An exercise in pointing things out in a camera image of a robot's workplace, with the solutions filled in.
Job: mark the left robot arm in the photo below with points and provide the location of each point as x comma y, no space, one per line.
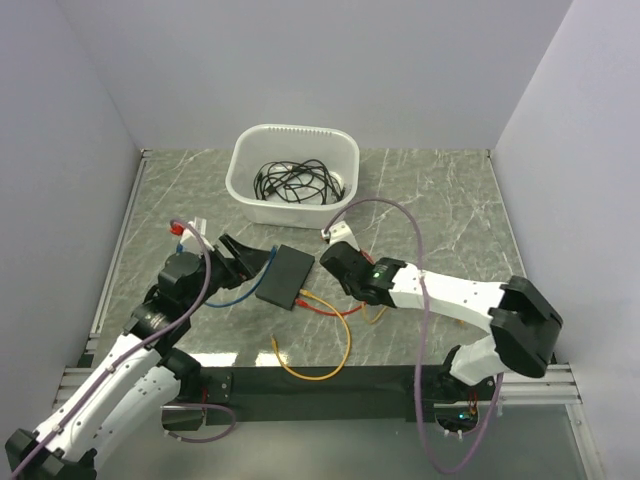
142,371

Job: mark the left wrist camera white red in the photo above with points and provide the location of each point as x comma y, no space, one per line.
187,240

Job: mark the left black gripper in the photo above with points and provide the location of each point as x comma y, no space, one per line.
252,259

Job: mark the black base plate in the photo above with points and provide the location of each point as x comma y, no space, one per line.
257,394

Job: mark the white plastic tub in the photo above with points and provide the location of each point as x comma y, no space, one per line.
294,176

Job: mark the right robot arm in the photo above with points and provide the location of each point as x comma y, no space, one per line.
521,326

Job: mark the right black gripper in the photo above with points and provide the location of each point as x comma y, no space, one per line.
345,286

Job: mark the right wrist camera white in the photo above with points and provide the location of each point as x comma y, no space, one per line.
340,232

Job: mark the black network switch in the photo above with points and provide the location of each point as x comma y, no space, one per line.
285,277

